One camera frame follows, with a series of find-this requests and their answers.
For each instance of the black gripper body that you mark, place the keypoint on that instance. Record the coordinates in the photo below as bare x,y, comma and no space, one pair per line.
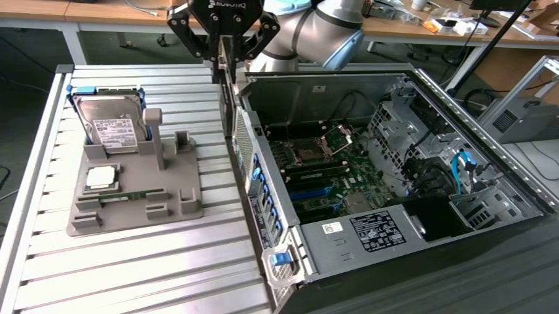
227,16

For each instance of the graphics card with metal bracket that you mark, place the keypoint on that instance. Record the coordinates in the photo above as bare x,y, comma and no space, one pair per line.
227,108

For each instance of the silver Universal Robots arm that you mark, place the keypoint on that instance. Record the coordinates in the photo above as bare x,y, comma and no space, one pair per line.
314,29

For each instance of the silver metal box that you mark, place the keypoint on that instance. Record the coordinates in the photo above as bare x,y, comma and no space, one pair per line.
382,10

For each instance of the silver hard disk drive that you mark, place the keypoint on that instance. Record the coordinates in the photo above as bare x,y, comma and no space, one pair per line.
105,114

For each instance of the wooden desk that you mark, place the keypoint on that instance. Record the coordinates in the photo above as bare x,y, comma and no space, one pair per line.
542,42
43,13

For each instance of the metal socket cover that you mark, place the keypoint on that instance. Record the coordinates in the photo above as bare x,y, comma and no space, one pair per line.
338,139

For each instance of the open PC case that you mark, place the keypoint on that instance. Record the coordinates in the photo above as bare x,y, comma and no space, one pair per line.
245,153

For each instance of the white cup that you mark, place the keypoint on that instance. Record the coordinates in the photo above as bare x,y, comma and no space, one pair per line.
421,4

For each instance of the metal disk bay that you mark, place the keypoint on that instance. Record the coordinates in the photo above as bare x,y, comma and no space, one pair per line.
393,127

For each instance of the orange white small box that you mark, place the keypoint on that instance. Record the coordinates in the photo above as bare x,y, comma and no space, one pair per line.
441,25

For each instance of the grey parts rack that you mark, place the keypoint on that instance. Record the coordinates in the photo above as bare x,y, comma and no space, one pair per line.
131,176

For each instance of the green motherboard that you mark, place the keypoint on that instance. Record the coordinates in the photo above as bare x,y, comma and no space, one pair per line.
362,176

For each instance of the silver CPU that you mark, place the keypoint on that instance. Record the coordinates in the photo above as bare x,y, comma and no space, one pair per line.
102,178

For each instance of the blue expansion slot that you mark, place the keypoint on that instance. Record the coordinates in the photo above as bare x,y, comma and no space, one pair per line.
307,195

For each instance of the black stand pole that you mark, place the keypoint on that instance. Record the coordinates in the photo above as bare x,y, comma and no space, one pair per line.
489,47

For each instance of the green RAM stick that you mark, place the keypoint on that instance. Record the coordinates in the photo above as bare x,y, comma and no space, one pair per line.
125,196

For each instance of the black monitor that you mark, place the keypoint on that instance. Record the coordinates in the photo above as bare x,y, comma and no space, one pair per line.
494,3

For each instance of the grey computer tower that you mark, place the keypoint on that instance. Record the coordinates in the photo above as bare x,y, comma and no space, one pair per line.
525,124

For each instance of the grey power supply unit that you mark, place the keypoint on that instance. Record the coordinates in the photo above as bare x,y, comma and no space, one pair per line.
331,252

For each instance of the blue case latch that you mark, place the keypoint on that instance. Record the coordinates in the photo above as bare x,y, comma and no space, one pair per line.
279,260

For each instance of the blue disk carrier frame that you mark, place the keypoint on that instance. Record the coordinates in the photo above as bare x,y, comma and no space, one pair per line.
85,90

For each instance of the aluminium profile frame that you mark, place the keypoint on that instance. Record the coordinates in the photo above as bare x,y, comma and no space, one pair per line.
530,73

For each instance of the perforated metal bracket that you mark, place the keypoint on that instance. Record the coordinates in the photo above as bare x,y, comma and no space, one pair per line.
485,206

